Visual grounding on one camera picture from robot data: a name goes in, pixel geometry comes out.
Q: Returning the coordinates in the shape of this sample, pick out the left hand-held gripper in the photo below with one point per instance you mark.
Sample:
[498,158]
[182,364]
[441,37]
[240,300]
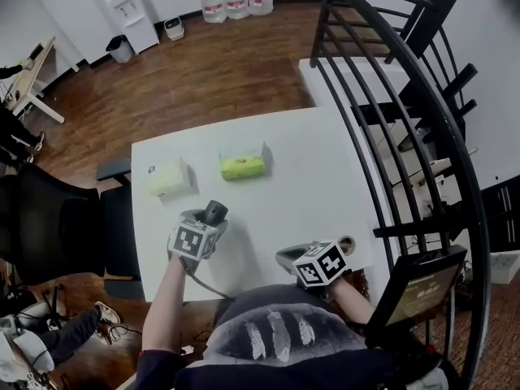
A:
[191,240]

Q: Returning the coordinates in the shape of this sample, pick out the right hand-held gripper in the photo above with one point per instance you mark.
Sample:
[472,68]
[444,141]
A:
[323,264]

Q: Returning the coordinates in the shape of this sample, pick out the black computer mouse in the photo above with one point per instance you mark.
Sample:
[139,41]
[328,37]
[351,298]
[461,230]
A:
[216,211]

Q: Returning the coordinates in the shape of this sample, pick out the person's left forearm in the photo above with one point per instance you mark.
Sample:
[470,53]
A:
[162,311]

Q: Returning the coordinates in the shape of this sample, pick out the person's right forearm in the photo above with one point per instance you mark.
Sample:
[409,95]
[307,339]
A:
[353,299]

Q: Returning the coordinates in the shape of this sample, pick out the pale yellow tissue box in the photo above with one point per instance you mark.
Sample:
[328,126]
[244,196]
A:
[166,179]

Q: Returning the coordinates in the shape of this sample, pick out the green tissue box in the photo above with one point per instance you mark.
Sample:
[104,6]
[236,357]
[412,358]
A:
[239,167]

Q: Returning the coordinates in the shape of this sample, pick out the black mounted monitor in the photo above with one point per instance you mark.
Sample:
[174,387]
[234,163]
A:
[422,295]

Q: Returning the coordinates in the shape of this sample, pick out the person's dark feather-print shirt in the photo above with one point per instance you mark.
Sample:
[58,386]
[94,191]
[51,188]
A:
[292,368]

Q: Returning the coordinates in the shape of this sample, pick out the white power strip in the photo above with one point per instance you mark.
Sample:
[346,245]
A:
[187,349]

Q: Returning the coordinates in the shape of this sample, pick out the black mesh office chair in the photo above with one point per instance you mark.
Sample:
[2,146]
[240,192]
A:
[53,226]

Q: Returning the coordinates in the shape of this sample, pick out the staircase steps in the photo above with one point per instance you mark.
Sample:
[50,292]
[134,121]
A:
[440,169]

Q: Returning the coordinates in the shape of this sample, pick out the black swivel chair base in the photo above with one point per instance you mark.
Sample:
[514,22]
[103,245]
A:
[55,307]

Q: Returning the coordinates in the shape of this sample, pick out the black metal railing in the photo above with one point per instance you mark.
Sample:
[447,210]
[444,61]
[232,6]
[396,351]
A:
[471,185]

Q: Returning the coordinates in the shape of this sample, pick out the white storage box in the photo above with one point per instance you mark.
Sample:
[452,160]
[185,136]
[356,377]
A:
[505,266]

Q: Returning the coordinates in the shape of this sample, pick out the black cabinet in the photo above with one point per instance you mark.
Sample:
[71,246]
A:
[503,213]

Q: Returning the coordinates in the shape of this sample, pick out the grey trash can black liner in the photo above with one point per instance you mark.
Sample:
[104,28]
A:
[120,50]

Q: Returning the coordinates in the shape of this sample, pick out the small white basket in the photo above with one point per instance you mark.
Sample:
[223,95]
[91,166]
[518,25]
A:
[174,29]

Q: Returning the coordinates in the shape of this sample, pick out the white water dispenser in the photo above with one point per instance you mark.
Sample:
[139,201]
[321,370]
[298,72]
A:
[130,18]

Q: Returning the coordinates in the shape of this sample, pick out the light wooden side desk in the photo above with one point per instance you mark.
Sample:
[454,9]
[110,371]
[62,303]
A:
[30,75]

